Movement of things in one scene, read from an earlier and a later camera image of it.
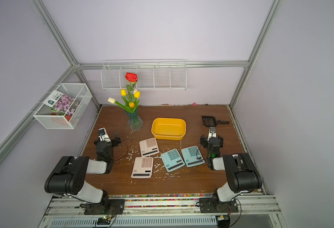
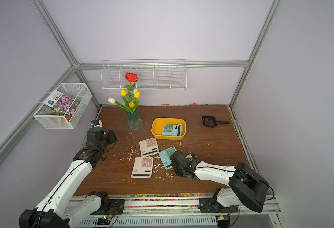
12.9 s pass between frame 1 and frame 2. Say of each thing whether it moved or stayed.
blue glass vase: stayed
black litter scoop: stayed
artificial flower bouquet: stayed
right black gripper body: moved
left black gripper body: moved
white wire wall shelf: stayed
